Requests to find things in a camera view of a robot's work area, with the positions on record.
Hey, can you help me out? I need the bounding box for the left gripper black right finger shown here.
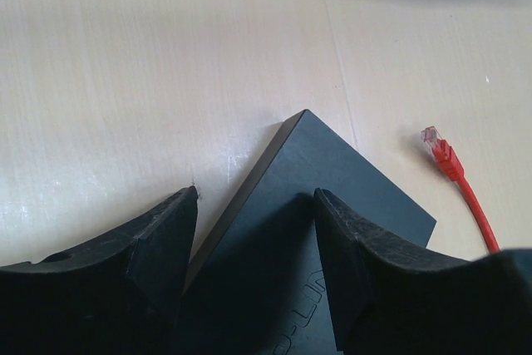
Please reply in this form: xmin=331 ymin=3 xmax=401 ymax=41
xmin=314 ymin=189 xmax=531 ymax=354

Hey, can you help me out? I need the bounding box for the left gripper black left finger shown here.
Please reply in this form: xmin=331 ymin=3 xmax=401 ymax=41
xmin=1 ymin=186 xmax=198 ymax=354

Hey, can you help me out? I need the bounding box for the red ethernet cable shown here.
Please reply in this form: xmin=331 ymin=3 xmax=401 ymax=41
xmin=420 ymin=125 xmax=500 ymax=254

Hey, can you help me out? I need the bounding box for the small black network switch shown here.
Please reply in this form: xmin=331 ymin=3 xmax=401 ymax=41
xmin=169 ymin=110 xmax=436 ymax=354

